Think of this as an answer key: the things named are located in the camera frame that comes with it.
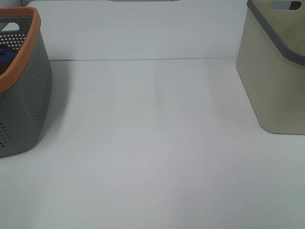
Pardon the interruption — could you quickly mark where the blue cloth in basket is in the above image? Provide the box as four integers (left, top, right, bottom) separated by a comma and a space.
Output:
0, 48, 17, 74

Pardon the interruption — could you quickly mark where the grey basket with orange rim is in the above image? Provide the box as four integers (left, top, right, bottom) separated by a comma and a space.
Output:
0, 7, 52, 157

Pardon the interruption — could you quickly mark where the beige basket with grey rim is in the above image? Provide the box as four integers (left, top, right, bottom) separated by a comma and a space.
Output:
236, 0, 305, 135

